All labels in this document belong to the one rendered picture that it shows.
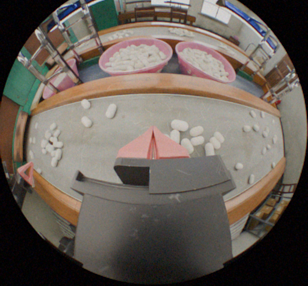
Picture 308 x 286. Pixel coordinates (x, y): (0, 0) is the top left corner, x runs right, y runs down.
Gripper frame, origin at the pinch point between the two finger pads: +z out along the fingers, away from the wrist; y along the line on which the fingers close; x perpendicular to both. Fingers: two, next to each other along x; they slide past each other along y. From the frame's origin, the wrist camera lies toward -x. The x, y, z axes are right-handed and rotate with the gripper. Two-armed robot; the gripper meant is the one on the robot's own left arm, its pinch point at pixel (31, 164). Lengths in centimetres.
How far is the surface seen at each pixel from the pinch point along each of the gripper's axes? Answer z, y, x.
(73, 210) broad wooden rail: -4.4, -19.3, 10.4
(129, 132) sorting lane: 14.9, -37.0, -2.8
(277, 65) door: 160, -486, -174
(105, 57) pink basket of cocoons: 36.6, -23.4, -23.2
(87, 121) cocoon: 15.3, -26.2, -5.8
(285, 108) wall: 89, -495, -33
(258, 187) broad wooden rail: -3, -81, 10
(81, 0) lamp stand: 25, -17, -53
